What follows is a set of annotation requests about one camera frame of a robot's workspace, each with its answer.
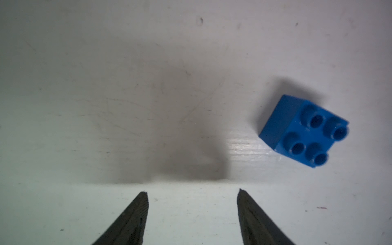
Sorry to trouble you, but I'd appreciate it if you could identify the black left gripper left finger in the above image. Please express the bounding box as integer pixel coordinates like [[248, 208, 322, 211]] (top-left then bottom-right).
[[93, 192, 149, 245]]

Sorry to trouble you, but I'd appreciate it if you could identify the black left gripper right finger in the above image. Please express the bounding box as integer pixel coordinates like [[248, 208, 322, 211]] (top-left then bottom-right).
[[237, 189, 294, 245]]

